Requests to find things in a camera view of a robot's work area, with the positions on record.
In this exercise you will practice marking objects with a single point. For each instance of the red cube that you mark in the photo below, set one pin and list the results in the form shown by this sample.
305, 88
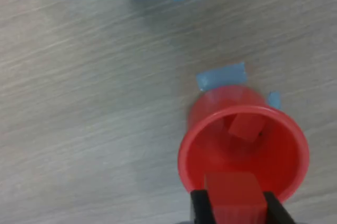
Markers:
245, 128
234, 197

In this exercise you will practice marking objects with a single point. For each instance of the red plastic bin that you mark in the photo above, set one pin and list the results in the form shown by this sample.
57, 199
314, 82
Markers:
200, 140

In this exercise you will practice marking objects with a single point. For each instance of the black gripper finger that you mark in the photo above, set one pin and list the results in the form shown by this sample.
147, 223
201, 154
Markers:
201, 208
276, 211

